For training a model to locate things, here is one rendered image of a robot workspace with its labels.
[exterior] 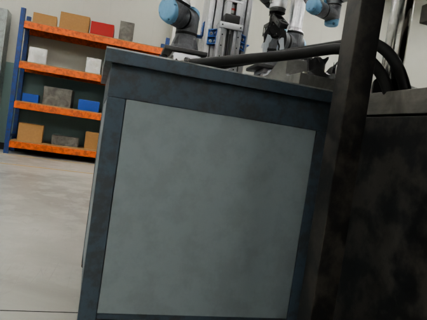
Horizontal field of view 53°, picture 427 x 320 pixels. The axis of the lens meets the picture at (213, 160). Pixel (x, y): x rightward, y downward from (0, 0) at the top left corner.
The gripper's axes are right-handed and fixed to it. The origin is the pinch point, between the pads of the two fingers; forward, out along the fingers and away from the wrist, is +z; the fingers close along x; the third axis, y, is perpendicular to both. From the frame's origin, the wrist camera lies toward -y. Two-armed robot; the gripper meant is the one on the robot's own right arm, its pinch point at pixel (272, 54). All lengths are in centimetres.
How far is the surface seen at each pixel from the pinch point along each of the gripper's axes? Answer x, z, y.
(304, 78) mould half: 7, 17, -48
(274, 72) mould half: 8.3, 12.2, -25.9
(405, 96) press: 1, 24, -91
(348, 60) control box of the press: 20, 20, -95
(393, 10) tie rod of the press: -3, -1, -76
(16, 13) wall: 200, -101, 528
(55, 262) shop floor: 79, 101, 5
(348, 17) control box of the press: 20, 9, -92
